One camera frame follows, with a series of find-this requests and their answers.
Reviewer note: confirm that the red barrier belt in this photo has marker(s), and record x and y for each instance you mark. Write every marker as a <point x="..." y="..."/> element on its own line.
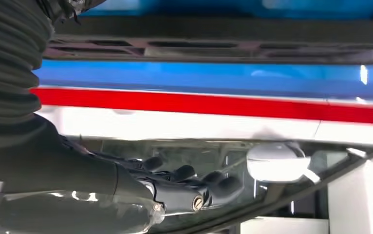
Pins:
<point x="206" y="105"/>

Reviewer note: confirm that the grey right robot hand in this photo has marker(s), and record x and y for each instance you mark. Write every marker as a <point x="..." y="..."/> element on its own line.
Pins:
<point x="60" y="177"/>

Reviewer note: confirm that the white car side mirror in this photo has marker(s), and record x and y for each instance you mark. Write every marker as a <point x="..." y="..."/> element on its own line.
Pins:
<point x="273" y="164"/>

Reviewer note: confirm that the blue metal shelf rack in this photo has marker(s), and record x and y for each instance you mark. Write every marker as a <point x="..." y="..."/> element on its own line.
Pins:
<point x="206" y="76"/>

